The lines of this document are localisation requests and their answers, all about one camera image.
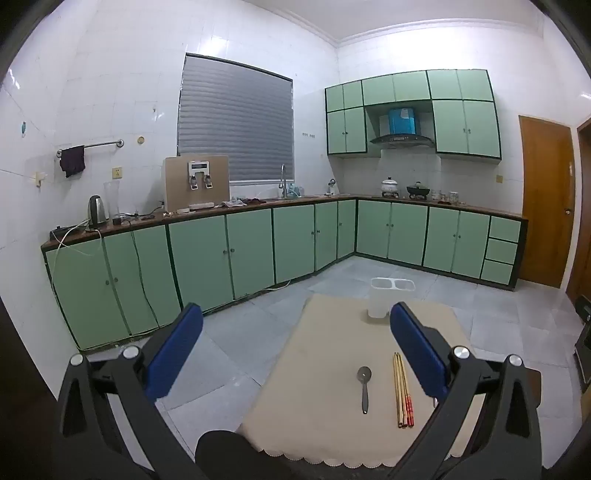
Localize wooden chopstick red tip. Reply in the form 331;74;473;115
400;357;415;426
393;353;402;428
398;355;411;428
396;353;407;428

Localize metal spoon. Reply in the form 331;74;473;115
356;366;373;415

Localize dark framed stand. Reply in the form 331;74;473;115
571;295;591;398

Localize steel electric kettle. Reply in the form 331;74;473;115
87;195;105;230

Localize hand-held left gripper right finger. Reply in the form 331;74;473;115
390;302;542;480

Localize green base cabinets wooden top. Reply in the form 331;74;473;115
41;195;528;352

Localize white cable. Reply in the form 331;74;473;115
45;219;105;296

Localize beige tablecloth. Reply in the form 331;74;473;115
238;293;476;467

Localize metal towel bar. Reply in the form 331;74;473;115
56;139;124;158

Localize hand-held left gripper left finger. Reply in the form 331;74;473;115
53;303;208;480

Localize brown box water dispenser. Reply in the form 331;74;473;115
164;155;230;212

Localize dark hanging towel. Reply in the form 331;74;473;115
59;146;86;179

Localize wooden door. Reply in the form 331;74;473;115
518;115;577;289

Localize white utensil holder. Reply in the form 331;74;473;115
368;277;415;319

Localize grey window blind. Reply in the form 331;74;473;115
178;53;295;185

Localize green wall cabinets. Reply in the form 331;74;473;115
324;69;502;161

